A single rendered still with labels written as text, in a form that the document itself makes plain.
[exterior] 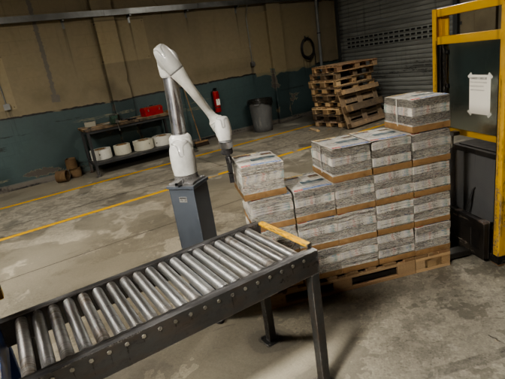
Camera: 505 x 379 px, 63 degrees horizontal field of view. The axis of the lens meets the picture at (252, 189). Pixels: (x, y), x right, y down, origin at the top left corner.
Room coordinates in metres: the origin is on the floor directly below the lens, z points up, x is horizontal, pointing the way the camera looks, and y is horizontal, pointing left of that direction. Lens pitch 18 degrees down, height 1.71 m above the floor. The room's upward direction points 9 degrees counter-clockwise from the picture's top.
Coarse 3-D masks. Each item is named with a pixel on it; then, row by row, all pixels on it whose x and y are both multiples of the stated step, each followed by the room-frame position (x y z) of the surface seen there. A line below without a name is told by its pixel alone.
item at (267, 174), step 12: (276, 156) 2.68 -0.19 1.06; (240, 168) 2.51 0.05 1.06; (252, 168) 2.52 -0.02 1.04; (264, 168) 2.53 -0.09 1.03; (276, 168) 2.55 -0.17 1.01; (240, 180) 2.55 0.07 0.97; (252, 180) 2.53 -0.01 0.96; (264, 180) 2.54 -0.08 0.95; (276, 180) 2.55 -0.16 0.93; (252, 192) 2.52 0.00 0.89
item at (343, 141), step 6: (330, 138) 2.95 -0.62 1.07; (336, 138) 2.92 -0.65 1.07; (342, 138) 2.89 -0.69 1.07; (348, 138) 2.86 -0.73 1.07; (354, 138) 2.83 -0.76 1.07; (318, 144) 2.83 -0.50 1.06; (324, 144) 2.79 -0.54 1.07; (330, 144) 2.76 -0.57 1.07; (336, 144) 2.73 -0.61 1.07; (342, 144) 2.70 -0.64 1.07; (348, 144) 2.68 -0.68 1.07; (354, 144) 2.65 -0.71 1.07; (360, 144) 2.64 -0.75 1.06
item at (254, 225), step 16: (256, 224) 2.20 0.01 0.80; (208, 240) 2.08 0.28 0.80; (224, 240) 2.08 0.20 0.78; (176, 256) 1.94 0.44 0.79; (128, 272) 1.84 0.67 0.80; (144, 272) 1.86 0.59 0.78; (160, 272) 1.89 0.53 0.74; (80, 288) 1.75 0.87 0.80; (48, 304) 1.65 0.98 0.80; (96, 304) 1.73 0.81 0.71; (112, 304) 1.76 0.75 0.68; (0, 320) 1.57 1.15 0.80; (48, 320) 1.63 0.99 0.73; (64, 320) 1.66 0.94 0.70; (16, 336) 1.56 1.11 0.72; (32, 336) 1.59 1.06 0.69
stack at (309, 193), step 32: (288, 192) 2.60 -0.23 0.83; (320, 192) 2.60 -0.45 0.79; (352, 192) 2.64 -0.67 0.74; (384, 192) 2.67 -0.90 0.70; (320, 224) 2.59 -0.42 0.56; (352, 224) 2.63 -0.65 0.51; (384, 224) 2.67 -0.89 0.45; (320, 256) 2.59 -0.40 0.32; (352, 256) 2.62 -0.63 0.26; (384, 256) 2.67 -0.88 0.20; (288, 288) 2.55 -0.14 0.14; (352, 288) 2.62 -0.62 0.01
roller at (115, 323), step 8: (96, 288) 1.72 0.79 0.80; (96, 296) 1.66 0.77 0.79; (104, 296) 1.64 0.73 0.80; (104, 304) 1.57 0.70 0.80; (104, 312) 1.52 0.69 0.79; (112, 312) 1.50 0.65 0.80; (112, 320) 1.44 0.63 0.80; (120, 320) 1.44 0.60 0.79; (112, 328) 1.40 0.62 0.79; (120, 328) 1.37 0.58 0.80
